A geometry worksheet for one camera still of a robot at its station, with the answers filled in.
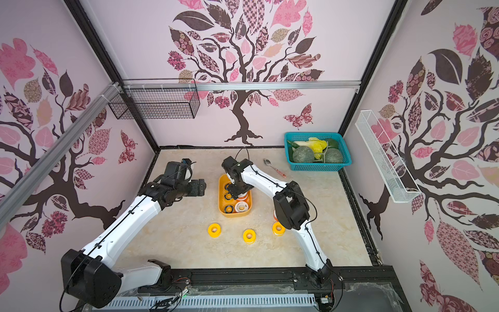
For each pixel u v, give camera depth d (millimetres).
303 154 1002
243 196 903
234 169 694
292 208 551
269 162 1129
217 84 947
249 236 837
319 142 1113
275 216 898
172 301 685
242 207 923
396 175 742
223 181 1010
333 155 1014
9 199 494
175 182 596
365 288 723
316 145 1097
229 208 927
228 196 976
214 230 860
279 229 854
